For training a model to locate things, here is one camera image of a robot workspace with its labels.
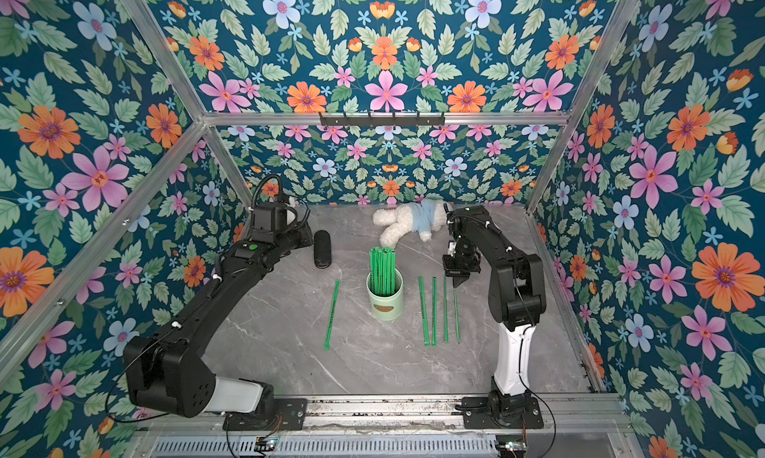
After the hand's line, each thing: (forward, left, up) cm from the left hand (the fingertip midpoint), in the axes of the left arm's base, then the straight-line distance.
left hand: (312, 225), depth 83 cm
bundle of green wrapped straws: (-11, -19, -8) cm, 24 cm away
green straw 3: (-21, -1, -24) cm, 32 cm away
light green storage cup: (-19, -20, -16) cm, 32 cm away
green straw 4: (-19, -41, -27) cm, 52 cm away
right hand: (-12, -43, -16) cm, 47 cm away
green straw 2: (-18, -34, -24) cm, 45 cm away
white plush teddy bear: (+14, -34, -15) cm, 39 cm away
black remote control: (+7, +3, -21) cm, 22 cm away
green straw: (-20, -31, -25) cm, 44 cm away
